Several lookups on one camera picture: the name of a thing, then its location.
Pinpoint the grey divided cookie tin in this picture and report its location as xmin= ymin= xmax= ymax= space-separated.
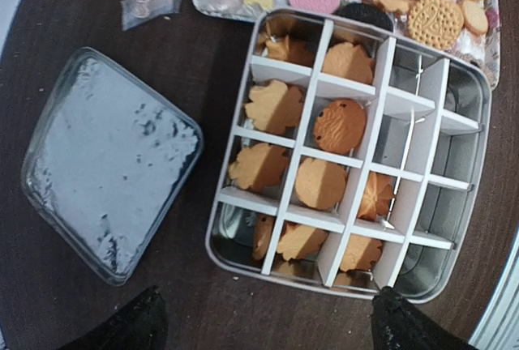
xmin=205 ymin=8 xmax=493 ymax=304

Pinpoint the black sandwich cookie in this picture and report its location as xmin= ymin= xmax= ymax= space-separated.
xmin=334 ymin=2 xmax=394 ymax=32

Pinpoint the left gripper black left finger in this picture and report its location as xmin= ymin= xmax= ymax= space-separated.
xmin=61 ymin=285 xmax=169 ymax=349

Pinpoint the tan sandwich biscuit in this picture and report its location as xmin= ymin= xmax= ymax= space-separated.
xmin=407 ymin=0 xmax=464 ymax=50

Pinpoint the swirl shaped orange cookie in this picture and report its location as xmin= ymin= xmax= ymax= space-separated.
xmin=357 ymin=171 xmax=395 ymax=221

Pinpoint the leaf cookie in tin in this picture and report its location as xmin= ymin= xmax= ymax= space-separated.
xmin=244 ymin=79 xmax=304 ymax=135
xmin=321 ymin=42 xmax=375 ymax=85
xmin=228 ymin=143 xmax=290 ymax=193

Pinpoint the chocolate chip cookie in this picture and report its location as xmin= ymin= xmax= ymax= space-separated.
xmin=313 ymin=99 xmax=367 ymax=155

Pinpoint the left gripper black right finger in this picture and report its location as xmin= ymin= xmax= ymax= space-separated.
xmin=371 ymin=286 xmax=475 ymax=350

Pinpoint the silver tin lid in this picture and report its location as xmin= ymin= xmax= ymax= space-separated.
xmin=21 ymin=47 xmax=204 ymax=286

